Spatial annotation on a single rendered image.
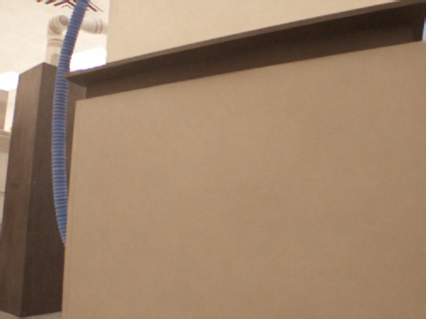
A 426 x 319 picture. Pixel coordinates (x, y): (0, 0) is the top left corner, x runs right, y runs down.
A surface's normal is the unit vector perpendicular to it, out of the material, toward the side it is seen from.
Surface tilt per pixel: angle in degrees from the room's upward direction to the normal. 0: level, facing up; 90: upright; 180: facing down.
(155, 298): 90
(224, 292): 90
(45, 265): 90
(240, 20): 90
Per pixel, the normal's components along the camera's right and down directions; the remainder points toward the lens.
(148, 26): -0.43, -0.18
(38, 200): 0.80, -0.12
